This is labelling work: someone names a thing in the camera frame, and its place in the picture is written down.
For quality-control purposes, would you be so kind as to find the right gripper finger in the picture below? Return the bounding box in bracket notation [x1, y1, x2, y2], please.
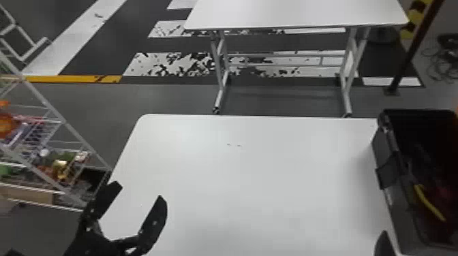
[373, 230, 397, 256]

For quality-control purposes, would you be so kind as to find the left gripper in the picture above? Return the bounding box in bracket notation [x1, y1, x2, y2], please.
[63, 180, 168, 256]

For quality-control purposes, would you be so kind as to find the black tool box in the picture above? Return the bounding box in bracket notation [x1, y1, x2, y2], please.
[371, 108, 458, 256]

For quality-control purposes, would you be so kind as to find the orange snack packet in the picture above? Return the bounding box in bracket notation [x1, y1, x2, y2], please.
[0, 100, 20, 140]

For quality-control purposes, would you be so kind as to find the white side table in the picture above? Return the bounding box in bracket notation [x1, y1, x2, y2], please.
[183, 0, 410, 118]

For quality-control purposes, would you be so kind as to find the white wire rack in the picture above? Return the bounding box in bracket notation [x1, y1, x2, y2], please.
[0, 50, 114, 215]

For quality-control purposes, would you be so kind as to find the black cable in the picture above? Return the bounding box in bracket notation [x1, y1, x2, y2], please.
[421, 33, 458, 82]

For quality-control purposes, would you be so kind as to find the white metal frame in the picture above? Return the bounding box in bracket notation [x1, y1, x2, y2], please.
[0, 3, 50, 64]

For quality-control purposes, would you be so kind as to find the yellow black striped post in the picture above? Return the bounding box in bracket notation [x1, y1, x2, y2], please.
[368, 0, 436, 46]

